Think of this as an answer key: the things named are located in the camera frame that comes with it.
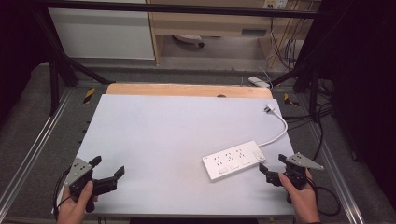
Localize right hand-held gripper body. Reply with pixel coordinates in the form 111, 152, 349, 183
284, 151, 325, 205

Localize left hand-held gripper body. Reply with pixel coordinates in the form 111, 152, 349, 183
64, 157, 95, 214

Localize person's right hand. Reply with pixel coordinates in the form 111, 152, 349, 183
277, 168, 321, 224

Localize person's left hand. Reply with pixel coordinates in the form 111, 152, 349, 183
56, 180, 99, 224

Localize yellow black tape marker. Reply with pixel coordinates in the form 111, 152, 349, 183
82, 87, 96, 105
283, 92, 301, 107

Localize white table mat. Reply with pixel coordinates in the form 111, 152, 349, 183
50, 93, 296, 217

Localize small white floor power strip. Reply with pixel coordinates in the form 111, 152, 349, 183
247, 76, 272, 90

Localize black metal stand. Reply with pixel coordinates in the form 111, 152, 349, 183
31, 8, 117, 118
270, 12, 331, 123

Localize black curtain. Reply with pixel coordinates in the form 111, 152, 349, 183
0, 0, 54, 125
314, 0, 396, 213

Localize wooden table board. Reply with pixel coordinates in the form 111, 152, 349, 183
105, 82, 274, 100

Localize white cabinet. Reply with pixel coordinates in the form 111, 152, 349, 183
48, 7, 156, 61

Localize grey chair base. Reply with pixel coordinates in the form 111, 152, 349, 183
172, 34, 206, 49

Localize light wooden desk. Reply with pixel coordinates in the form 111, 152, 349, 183
145, 0, 322, 67

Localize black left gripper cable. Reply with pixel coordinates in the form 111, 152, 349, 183
51, 167, 73, 220

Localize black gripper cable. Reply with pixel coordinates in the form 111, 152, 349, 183
51, 167, 73, 220
305, 176, 342, 217

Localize white power strip cable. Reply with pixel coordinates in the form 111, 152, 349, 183
257, 108, 290, 148

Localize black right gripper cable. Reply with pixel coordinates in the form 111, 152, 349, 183
305, 176, 342, 217

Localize aluminium rail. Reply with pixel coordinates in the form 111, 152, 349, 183
0, 88, 76, 208
303, 120, 366, 224

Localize black floor cables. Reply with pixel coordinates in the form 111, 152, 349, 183
282, 78, 335, 162

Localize hanging cable bundle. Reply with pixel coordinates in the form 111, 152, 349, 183
267, 0, 316, 71

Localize white wall outlet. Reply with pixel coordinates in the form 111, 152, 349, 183
262, 0, 290, 10

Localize black metal frame bar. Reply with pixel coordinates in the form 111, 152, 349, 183
31, 0, 331, 21

